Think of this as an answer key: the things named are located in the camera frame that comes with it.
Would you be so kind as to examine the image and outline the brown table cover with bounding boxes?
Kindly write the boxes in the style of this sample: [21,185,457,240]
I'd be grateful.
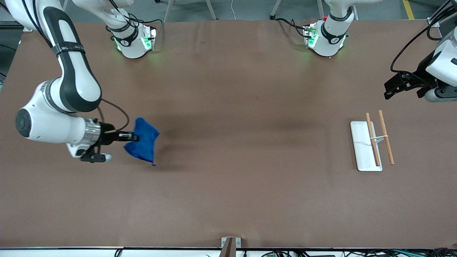
[0,20,457,249]

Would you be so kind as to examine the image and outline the blue microfibre towel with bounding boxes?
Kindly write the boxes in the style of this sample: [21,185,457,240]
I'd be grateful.
[124,117,160,167]

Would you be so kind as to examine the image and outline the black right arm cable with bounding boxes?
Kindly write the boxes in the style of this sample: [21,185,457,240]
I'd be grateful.
[94,99,130,133]

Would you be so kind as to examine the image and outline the tangled cable bundle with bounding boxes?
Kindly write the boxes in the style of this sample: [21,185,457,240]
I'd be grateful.
[261,248,457,257]

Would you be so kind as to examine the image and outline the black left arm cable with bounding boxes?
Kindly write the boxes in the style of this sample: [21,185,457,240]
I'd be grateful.
[390,0,457,74]

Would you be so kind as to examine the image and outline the black base cable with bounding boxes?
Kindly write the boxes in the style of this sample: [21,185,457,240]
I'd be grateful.
[275,17,308,38]
[129,14,163,27]

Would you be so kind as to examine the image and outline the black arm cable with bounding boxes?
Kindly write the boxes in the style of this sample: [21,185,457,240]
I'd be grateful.
[390,0,457,74]
[94,99,130,133]

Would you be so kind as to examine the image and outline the black left base cable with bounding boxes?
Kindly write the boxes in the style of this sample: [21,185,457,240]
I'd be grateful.
[275,17,308,38]

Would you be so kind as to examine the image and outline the white towel rack wooden bars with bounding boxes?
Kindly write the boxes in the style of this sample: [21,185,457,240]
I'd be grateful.
[350,110,395,172]

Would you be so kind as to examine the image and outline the grey metal camera bracket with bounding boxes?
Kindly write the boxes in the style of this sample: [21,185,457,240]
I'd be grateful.
[220,237,242,257]

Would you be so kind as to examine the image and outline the aluminium frame profile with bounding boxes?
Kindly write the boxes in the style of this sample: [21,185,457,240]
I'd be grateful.
[0,21,35,32]
[427,0,457,27]

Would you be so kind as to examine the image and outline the black right base cable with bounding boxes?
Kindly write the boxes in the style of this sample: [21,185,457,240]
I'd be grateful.
[129,14,163,27]

